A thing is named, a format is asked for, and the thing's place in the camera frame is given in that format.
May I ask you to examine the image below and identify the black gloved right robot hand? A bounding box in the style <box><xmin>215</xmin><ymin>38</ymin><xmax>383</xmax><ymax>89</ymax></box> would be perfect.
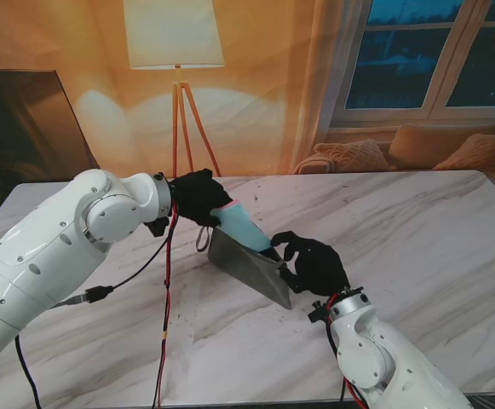
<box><xmin>270</xmin><ymin>231</ymin><xmax>351</xmax><ymax>297</ymax></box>

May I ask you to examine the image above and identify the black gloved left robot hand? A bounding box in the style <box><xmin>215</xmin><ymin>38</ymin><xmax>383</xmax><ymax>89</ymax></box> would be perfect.
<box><xmin>170</xmin><ymin>168</ymin><xmax>234</xmax><ymax>229</ymax></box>

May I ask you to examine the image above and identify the grey felt storage pouch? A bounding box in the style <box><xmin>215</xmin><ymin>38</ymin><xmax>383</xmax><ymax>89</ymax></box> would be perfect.
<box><xmin>195</xmin><ymin>224</ymin><xmax>293</xmax><ymax>310</ymax></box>

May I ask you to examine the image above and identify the beige cushioned armrest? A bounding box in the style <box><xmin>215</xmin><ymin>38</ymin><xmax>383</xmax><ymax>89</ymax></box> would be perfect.
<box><xmin>292</xmin><ymin>152</ymin><xmax>330</xmax><ymax>176</ymax></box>

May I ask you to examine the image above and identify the knitted cushion beside armrest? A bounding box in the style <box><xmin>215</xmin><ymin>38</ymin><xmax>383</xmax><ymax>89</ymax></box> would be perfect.
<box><xmin>313</xmin><ymin>139</ymin><xmax>398</xmax><ymax>173</ymax></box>

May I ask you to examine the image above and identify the floor lamp with wooden tripod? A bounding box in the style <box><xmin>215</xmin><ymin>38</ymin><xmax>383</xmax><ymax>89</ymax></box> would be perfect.
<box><xmin>122</xmin><ymin>0</ymin><xmax>225</xmax><ymax>178</ymax></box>

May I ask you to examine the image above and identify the tan sofa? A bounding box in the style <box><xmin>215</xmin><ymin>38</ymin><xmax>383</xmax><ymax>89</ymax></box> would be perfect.
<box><xmin>388</xmin><ymin>121</ymin><xmax>495</xmax><ymax>172</ymax></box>

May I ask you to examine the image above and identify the cream curtain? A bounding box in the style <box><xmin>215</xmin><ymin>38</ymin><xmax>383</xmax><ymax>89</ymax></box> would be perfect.
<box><xmin>288</xmin><ymin>0</ymin><xmax>374</xmax><ymax>174</ymax></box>

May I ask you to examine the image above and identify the dark flat screen television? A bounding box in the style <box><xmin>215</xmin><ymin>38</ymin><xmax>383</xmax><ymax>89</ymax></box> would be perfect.
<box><xmin>0</xmin><ymin>68</ymin><xmax>106</xmax><ymax>185</ymax></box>

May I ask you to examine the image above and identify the knitted cushion on sofa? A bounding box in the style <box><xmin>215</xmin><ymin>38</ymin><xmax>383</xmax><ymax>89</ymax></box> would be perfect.
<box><xmin>433</xmin><ymin>130</ymin><xmax>495</xmax><ymax>172</ymax></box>

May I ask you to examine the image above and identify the white framed window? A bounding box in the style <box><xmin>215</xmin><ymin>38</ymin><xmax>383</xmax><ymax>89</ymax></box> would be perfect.
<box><xmin>343</xmin><ymin>0</ymin><xmax>495</xmax><ymax>124</ymax></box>

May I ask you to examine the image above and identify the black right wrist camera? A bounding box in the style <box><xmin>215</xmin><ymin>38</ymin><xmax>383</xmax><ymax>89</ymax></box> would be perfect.
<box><xmin>307</xmin><ymin>300</ymin><xmax>330</xmax><ymax>325</ymax></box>

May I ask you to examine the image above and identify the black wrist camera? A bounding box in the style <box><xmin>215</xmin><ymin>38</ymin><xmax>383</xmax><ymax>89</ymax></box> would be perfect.
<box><xmin>143</xmin><ymin>216</ymin><xmax>169</xmax><ymax>238</ymax></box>
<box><xmin>307</xmin><ymin>300</ymin><xmax>330</xmax><ymax>325</ymax></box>

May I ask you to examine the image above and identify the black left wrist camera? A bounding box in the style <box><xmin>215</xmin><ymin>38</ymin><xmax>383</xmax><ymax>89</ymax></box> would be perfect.
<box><xmin>143</xmin><ymin>216</ymin><xmax>169</xmax><ymax>238</ymax></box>

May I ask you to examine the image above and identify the red black right arm cable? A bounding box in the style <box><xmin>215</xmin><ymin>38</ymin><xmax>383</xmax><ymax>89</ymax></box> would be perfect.
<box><xmin>322</xmin><ymin>292</ymin><xmax>368</xmax><ymax>409</ymax></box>

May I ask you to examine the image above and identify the red black arm cable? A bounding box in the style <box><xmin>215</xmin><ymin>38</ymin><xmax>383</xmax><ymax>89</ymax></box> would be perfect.
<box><xmin>322</xmin><ymin>292</ymin><xmax>368</xmax><ymax>409</ymax></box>
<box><xmin>0</xmin><ymin>204</ymin><xmax>181</xmax><ymax>409</ymax></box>

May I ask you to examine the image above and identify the red black left arm cable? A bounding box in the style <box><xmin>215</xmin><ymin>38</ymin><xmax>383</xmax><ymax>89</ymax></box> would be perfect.
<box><xmin>0</xmin><ymin>204</ymin><xmax>181</xmax><ymax>409</ymax></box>

